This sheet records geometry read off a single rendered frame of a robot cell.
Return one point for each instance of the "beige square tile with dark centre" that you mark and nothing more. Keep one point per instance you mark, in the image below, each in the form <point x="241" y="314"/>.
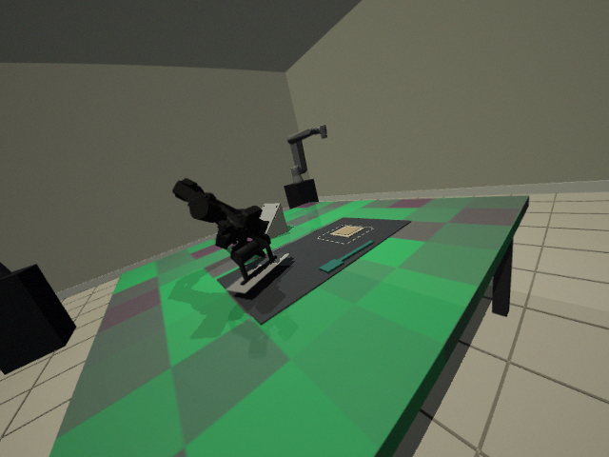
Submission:
<point x="346" y="231"/>

